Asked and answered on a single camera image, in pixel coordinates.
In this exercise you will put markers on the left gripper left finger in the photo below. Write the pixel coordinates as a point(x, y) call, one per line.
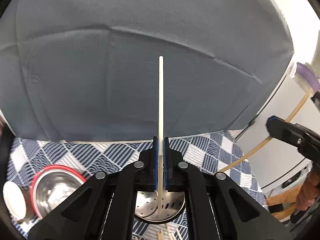
point(103, 207)

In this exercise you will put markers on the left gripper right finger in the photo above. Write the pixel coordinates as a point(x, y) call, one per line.
point(217, 207)

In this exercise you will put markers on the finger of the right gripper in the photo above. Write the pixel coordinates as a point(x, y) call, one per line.
point(284, 131)

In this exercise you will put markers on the chopstick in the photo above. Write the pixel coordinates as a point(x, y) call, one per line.
point(160, 132)

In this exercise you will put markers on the person's right hand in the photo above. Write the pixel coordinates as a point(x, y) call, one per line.
point(309, 191)

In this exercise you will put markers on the blue patterned tablecloth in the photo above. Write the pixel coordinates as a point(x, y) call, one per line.
point(209, 152)

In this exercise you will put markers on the steel bowl with red rim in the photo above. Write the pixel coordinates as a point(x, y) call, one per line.
point(51, 186)

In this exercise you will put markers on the purple folded cloth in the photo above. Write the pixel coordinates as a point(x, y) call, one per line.
point(308, 75)

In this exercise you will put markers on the beige ceramic mug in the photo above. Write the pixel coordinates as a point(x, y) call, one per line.
point(17, 200)

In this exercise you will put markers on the grey upholstered sofa back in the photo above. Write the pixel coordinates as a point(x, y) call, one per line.
point(87, 70)

